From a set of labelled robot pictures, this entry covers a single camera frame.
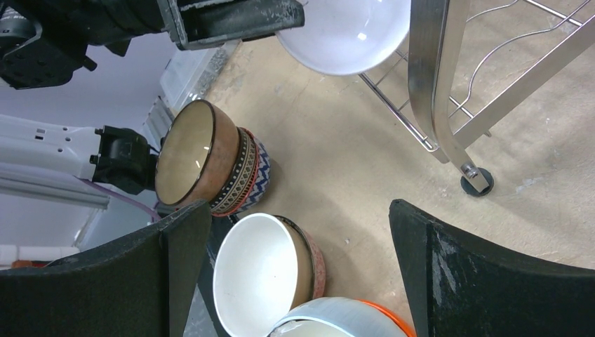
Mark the brown glazed bowl stack top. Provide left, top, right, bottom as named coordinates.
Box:
left=155, top=100, right=240, bottom=207

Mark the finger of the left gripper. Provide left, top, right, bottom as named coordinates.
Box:
left=158, top=0, right=305, bottom=51

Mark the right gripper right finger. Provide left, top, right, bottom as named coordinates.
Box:
left=389, top=199, right=594, bottom=336

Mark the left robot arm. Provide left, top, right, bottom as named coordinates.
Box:
left=1, top=1, right=305, bottom=194

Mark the white cream bowl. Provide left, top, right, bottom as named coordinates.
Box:
left=213, top=213, right=326, bottom=336

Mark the patterned bowl under brown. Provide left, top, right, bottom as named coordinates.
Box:
left=210, top=127, right=271, bottom=217

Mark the steel two-tier dish rack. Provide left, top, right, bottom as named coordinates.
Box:
left=359, top=1, right=594, bottom=197

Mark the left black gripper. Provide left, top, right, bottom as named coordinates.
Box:
left=1, top=1, right=178, bottom=89

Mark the white blue-rimmed bowl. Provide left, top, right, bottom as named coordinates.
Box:
left=269, top=297, right=416, bottom=336

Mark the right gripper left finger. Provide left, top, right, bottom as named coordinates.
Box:
left=1, top=201, right=211, bottom=336

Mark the clear plastic screw box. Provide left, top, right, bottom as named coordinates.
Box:
left=160, top=44, right=237, bottom=114

